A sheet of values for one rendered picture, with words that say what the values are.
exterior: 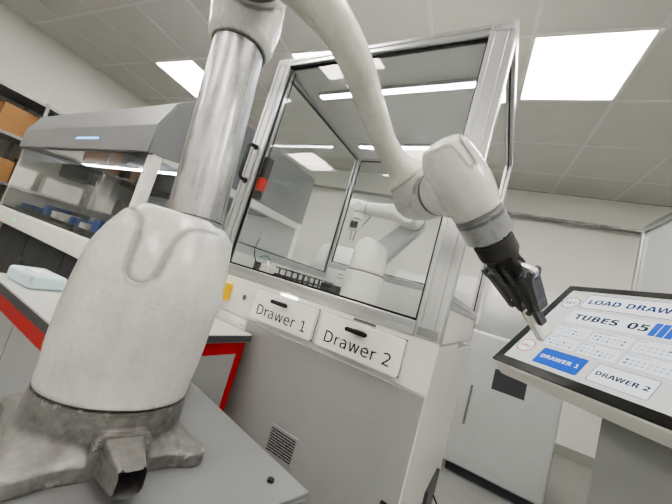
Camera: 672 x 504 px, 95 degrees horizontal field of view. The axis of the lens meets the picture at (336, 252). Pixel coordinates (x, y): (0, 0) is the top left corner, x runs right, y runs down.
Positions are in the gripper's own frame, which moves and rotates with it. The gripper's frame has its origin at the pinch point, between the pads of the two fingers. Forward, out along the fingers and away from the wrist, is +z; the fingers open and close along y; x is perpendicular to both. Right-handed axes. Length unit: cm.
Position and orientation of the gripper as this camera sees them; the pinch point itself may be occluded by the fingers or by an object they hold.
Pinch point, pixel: (537, 322)
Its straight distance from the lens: 76.1
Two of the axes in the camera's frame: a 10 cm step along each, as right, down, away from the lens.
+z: 5.3, 8.4, 1.3
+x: -8.1, 5.4, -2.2
